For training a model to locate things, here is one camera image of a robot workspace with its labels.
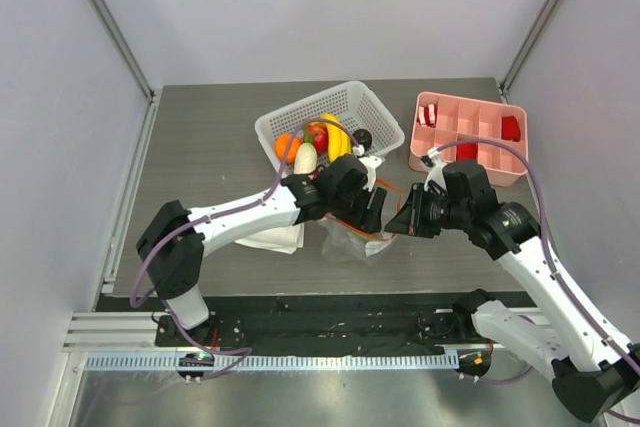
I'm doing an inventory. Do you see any clear zip bag orange seal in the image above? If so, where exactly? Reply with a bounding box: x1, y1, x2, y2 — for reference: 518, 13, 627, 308
319, 177, 406, 266

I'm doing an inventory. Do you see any white fake radish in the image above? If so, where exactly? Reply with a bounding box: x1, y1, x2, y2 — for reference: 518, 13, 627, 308
293, 143, 317, 175

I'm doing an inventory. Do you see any dark brown fake fruit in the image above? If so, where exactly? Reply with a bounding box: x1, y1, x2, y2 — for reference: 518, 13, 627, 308
353, 128, 373, 151

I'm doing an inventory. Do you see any yellow fake banana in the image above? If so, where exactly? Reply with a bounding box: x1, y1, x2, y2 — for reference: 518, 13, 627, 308
307, 113, 350, 162

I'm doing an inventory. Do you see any red fake apple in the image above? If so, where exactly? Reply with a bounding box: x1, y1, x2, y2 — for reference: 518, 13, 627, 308
306, 124, 329, 155

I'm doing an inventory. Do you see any orange fake fruit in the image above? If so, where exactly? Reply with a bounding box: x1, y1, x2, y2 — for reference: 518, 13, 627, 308
274, 133, 303, 164

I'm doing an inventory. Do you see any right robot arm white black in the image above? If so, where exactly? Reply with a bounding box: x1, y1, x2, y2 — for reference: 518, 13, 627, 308
385, 160, 639, 423

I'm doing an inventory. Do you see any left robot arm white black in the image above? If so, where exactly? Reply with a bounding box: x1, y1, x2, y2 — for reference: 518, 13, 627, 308
136, 154, 386, 346

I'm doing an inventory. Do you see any red item middle compartment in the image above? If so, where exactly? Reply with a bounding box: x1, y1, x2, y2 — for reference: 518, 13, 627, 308
456, 143, 478, 161

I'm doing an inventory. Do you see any red item compartment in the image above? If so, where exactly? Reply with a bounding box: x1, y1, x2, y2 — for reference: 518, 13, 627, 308
501, 116, 522, 142
456, 143, 478, 161

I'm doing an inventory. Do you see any folded white towel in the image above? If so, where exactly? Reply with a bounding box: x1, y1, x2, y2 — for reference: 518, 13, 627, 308
234, 225, 304, 255

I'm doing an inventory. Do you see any pink compartment tray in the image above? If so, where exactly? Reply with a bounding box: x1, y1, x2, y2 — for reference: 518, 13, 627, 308
409, 92, 528, 187

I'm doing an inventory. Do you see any red white striped item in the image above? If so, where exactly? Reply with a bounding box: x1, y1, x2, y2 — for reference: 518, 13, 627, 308
417, 103, 438, 128

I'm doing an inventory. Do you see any white perforated plastic basket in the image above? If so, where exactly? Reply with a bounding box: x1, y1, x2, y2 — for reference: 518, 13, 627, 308
254, 80, 406, 183

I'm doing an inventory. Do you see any red item right compartment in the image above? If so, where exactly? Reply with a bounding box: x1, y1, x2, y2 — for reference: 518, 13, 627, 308
501, 116, 522, 142

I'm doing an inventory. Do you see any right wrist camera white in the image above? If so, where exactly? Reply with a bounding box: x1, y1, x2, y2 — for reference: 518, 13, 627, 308
421, 147, 447, 189

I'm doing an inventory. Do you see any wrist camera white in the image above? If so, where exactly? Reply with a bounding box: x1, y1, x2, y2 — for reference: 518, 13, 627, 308
352, 145, 385, 192
421, 147, 447, 189

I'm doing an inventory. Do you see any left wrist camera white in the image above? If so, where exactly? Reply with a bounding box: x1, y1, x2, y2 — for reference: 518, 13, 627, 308
352, 145, 385, 192

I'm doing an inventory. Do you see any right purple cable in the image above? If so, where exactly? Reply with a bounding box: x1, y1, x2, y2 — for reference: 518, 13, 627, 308
424, 138, 640, 426

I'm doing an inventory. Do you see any purple cable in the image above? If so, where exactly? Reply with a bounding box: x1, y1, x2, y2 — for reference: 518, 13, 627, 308
424, 138, 640, 426
129, 119, 364, 381

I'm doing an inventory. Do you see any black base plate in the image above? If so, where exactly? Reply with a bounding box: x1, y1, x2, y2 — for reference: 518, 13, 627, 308
154, 294, 496, 356

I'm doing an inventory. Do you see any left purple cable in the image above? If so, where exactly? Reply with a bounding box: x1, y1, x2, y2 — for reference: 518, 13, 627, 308
129, 119, 364, 381

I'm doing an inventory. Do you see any white slotted cable duct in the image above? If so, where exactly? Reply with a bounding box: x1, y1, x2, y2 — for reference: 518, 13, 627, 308
84, 350, 459, 372

